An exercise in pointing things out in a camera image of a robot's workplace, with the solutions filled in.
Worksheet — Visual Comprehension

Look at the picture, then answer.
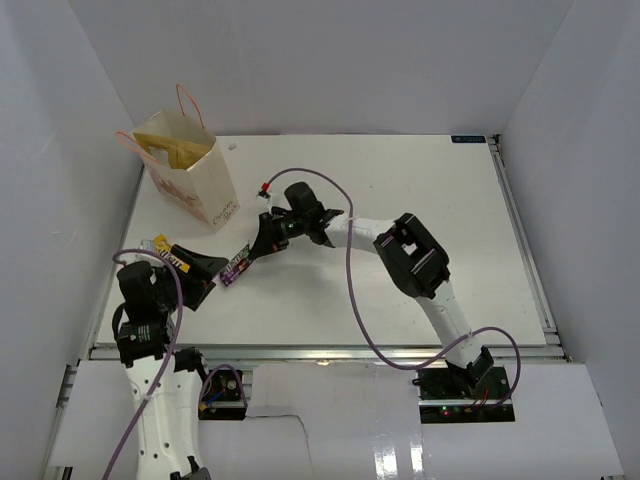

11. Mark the kettle chips bag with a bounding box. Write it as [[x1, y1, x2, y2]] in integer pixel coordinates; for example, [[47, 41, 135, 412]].
[[134, 133, 213, 170]]

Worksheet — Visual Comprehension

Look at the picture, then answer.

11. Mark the beige paper bag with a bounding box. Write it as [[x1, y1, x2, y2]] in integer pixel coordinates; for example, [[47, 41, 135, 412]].
[[116, 84, 240, 232]]

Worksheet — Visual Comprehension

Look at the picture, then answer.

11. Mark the blue table label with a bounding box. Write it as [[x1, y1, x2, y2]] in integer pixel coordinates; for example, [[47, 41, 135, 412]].
[[450, 135, 486, 144]]

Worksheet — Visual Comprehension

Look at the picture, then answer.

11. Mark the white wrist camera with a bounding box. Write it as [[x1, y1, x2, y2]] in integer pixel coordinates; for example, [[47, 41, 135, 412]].
[[256, 182, 273, 211], [139, 239, 157, 253]]

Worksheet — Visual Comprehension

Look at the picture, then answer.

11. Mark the yellow M&M packet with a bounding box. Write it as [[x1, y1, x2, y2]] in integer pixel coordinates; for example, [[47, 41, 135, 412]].
[[152, 235, 190, 273]]

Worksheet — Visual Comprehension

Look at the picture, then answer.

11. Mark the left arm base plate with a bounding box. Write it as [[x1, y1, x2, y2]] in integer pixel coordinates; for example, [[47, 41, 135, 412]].
[[198, 369, 246, 421]]

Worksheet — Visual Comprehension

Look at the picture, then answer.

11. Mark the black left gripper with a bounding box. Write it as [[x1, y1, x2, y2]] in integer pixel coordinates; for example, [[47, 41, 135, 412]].
[[154, 243, 228, 311]]

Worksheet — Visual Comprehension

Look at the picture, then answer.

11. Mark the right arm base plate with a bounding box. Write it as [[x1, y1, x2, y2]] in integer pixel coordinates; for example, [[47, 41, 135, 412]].
[[412, 367, 515, 425]]

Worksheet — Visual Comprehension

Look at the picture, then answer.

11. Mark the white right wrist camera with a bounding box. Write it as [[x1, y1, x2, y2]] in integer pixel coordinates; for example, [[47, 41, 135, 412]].
[[256, 182, 273, 211]]

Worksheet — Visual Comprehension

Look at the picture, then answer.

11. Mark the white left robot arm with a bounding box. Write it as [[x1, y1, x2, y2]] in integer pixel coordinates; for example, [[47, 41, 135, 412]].
[[103, 236, 252, 479]]

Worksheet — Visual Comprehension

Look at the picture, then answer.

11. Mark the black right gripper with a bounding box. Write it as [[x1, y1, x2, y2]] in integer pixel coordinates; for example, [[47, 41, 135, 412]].
[[249, 211, 309, 259]]

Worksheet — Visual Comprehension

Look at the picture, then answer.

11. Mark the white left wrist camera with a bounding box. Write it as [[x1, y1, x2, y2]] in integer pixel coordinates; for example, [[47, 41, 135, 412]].
[[139, 239, 157, 253]]

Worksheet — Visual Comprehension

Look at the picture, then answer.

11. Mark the brown M&M packet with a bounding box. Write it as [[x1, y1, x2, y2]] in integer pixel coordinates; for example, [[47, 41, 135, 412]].
[[218, 244, 252, 287]]

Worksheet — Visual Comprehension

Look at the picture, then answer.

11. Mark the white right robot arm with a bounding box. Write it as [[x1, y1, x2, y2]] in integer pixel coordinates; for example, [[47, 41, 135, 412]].
[[249, 182, 494, 399]]

